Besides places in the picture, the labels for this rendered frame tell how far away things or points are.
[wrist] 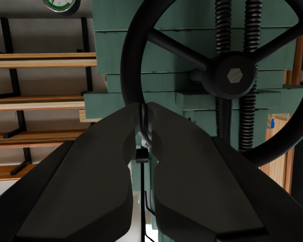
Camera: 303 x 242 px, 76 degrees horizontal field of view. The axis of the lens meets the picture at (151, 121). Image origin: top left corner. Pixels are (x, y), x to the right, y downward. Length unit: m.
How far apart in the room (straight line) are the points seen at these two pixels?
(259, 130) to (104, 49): 0.36
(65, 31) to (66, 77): 0.60
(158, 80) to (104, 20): 0.17
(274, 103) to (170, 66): 0.22
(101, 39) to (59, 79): 2.64
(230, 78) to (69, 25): 2.92
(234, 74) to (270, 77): 0.26
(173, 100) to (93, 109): 0.19
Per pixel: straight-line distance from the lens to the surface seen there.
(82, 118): 0.65
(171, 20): 0.46
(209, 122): 0.38
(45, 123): 3.24
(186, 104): 0.36
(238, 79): 0.27
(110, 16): 0.47
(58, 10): 0.43
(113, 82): 0.45
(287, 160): 2.16
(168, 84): 0.45
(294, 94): 0.56
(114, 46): 0.46
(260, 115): 0.41
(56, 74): 3.10
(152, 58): 0.45
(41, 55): 2.63
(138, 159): 0.79
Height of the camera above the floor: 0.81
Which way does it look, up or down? 12 degrees up
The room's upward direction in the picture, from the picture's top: 179 degrees clockwise
